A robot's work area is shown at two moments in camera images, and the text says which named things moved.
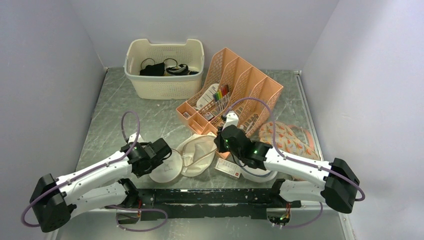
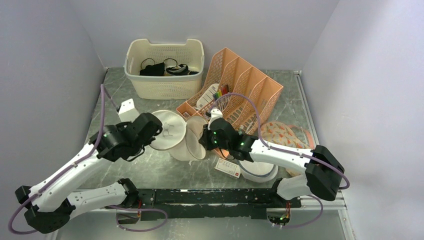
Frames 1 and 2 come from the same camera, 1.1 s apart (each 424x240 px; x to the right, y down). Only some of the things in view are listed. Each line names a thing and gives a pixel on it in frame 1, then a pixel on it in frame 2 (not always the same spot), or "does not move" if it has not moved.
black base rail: (235, 204) does not move
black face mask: (155, 70) does not move
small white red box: (228, 167) does not move
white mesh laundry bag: (192, 158) -> (180, 138)
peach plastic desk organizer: (232, 85) does not move
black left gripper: (140, 173) -> (127, 123)
